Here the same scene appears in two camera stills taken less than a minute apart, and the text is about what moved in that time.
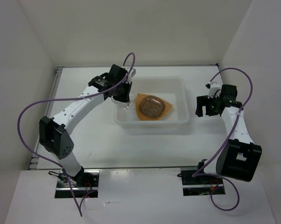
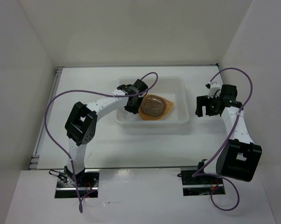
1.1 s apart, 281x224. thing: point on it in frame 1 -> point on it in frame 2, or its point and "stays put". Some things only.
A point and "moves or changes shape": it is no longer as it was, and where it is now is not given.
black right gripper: x=203 y=101 stays put
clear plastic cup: x=130 y=105 moves or changes shape
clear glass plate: x=151 y=106 stays put
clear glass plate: x=151 y=105 stays put
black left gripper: x=125 y=98 -> x=134 y=110
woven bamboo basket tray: x=150 y=108 stays put
